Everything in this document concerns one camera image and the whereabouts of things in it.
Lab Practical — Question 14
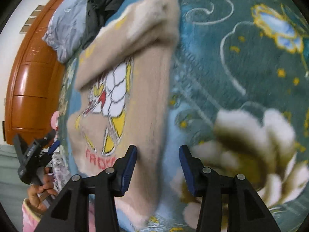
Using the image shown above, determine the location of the person's left hand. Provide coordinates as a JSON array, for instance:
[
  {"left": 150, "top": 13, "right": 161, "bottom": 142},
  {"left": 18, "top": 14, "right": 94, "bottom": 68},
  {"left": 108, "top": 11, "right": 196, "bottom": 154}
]
[{"left": 27, "top": 167, "right": 59, "bottom": 209}]

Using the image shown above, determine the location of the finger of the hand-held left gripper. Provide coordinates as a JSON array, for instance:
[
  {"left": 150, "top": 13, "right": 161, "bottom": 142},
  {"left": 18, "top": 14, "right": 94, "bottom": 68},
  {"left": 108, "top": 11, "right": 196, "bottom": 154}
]
[
  {"left": 43, "top": 140, "right": 61, "bottom": 161},
  {"left": 36, "top": 130, "right": 56, "bottom": 148}
]

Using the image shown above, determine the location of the person's left forearm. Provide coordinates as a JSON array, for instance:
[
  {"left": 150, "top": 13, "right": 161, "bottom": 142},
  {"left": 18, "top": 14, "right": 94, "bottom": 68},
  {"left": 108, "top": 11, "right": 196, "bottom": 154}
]
[{"left": 22, "top": 197, "right": 50, "bottom": 232}]

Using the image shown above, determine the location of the blue floral plush blanket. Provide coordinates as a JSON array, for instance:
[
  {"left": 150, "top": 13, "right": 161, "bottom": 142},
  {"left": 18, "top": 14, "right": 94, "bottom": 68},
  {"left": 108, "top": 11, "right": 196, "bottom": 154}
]
[{"left": 58, "top": 0, "right": 309, "bottom": 232}]

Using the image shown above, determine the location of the orange wooden headboard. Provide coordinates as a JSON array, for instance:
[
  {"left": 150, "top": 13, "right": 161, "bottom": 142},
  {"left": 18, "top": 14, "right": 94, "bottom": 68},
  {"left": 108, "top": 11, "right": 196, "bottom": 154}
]
[{"left": 4, "top": 0, "right": 81, "bottom": 146}]

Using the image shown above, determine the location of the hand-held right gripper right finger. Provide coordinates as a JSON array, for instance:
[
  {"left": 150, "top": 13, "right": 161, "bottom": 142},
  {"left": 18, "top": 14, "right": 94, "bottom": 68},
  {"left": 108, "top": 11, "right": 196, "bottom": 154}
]
[{"left": 179, "top": 144, "right": 282, "bottom": 232}]

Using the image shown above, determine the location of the dark grey garment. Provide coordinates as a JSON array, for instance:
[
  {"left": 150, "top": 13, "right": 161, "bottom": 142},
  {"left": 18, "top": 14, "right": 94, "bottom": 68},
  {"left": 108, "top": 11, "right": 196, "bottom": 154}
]
[{"left": 81, "top": 0, "right": 126, "bottom": 51}]

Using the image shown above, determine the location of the beige fuzzy printed sweater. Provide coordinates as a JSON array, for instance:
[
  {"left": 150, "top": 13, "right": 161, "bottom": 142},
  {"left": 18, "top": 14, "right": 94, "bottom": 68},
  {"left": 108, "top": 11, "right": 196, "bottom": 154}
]
[{"left": 66, "top": 0, "right": 181, "bottom": 230}]

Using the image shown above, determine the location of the grey-blue floral quilt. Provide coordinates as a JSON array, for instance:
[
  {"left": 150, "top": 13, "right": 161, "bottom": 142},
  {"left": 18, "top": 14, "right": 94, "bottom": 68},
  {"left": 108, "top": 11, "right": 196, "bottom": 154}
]
[{"left": 42, "top": 0, "right": 138, "bottom": 64}]

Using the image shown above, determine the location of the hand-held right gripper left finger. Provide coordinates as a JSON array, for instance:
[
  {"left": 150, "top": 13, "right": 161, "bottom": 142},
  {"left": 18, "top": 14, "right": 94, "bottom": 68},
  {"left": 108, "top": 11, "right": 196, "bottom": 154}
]
[{"left": 34, "top": 145, "right": 138, "bottom": 232}]

